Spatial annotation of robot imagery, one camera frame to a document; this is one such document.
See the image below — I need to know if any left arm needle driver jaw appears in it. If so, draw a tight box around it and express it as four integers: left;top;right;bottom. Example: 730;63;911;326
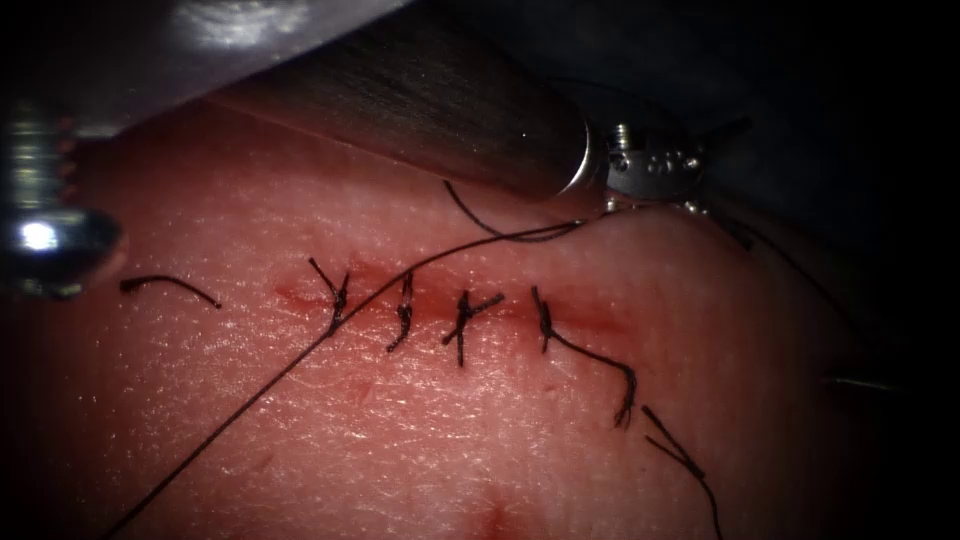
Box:
695;116;754;157

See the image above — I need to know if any left arm needle driver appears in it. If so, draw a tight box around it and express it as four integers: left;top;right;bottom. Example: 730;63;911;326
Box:
605;123;710;219

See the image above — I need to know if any black stitching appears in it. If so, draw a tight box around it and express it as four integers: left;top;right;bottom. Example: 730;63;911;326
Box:
305;256;640;431

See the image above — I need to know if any black thread piece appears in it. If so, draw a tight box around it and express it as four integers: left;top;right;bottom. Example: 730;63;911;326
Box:
641;404;726;540
118;274;224;310

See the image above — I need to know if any tissue pad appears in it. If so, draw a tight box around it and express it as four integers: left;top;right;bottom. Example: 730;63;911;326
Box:
0;95;909;540

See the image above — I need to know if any grey metal bar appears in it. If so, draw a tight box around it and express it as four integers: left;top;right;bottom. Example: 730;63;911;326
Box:
0;0;415;140

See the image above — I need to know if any silver threaded screw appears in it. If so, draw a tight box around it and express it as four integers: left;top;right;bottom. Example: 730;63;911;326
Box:
0;101;127;303

